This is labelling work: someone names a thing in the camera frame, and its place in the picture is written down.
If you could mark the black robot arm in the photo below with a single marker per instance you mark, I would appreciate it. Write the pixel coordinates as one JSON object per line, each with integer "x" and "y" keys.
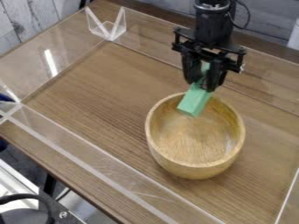
{"x": 209, "y": 52}

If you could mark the clear acrylic tray enclosure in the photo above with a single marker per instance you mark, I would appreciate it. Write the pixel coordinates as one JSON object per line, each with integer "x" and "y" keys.
{"x": 86, "y": 80}

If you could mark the brown wooden bowl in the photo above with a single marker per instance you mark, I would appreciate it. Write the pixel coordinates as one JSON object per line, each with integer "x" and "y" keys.
{"x": 194, "y": 147}

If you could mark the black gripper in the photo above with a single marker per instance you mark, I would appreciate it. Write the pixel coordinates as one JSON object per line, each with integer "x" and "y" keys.
{"x": 206, "y": 43}

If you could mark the black table leg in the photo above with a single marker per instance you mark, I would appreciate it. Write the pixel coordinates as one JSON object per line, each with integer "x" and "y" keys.
{"x": 50, "y": 184}

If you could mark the green rectangular block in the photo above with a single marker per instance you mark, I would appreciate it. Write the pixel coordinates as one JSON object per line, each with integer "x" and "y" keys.
{"x": 197, "y": 96}

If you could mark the metal bracket with screw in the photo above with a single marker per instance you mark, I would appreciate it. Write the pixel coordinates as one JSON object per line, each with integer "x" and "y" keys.
{"x": 62, "y": 214}

